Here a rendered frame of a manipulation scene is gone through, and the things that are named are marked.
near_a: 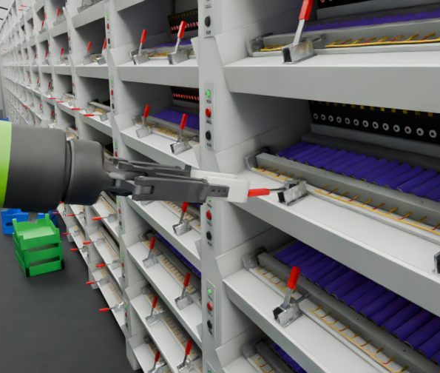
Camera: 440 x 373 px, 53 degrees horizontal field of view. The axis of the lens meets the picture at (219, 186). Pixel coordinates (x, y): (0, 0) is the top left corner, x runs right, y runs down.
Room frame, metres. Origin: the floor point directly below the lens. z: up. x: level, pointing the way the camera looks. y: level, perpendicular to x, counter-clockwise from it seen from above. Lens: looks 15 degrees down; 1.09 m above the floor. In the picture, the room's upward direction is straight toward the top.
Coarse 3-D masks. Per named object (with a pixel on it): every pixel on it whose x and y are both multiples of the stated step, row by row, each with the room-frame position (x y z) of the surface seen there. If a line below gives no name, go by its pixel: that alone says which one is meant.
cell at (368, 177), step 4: (388, 164) 0.62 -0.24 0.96; (392, 164) 0.62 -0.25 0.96; (396, 164) 0.62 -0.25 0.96; (380, 168) 0.61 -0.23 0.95; (384, 168) 0.61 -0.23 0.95; (388, 168) 0.61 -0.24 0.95; (392, 168) 0.61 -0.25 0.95; (372, 172) 0.61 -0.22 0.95; (376, 172) 0.60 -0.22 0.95; (380, 172) 0.61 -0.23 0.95; (384, 172) 0.61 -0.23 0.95; (364, 176) 0.60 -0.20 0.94; (368, 176) 0.60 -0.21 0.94; (372, 176) 0.60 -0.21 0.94; (376, 176) 0.60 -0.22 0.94; (364, 180) 0.60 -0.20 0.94; (368, 180) 0.59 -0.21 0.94; (372, 180) 0.60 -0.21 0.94
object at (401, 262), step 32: (288, 128) 0.84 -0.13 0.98; (320, 128) 0.81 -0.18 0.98; (224, 160) 0.78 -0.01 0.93; (256, 160) 0.79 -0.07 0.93; (288, 224) 0.61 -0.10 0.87; (320, 224) 0.54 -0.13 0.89; (352, 224) 0.52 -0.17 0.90; (384, 224) 0.50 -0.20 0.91; (416, 224) 0.49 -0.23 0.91; (352, 256) 0.49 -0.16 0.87; (384, 256) 0.44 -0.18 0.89; (416, 256) 0.43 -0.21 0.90; (416, 288) 0.41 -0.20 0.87
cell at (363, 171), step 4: (380, 160) 0.64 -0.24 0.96; (384, 160) 0.64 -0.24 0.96; (372, 164) 0.63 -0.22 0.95; (376, 164) 0.63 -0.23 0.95; (380, 164) 0.63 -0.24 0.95; (384, 164) 0.63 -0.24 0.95; (364, 168) 0.63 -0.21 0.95; (368, 168) 0.63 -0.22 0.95; (372, 168) 0.63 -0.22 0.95; (376, 168) 0.63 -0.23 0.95; (356, 172) 0.62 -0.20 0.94; (360, 172) 0.62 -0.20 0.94; (364, 172) 0.62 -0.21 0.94; (368, 172) 0.62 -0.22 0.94; (356, 176) 0.61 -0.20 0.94; (360, 176) 0.61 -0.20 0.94
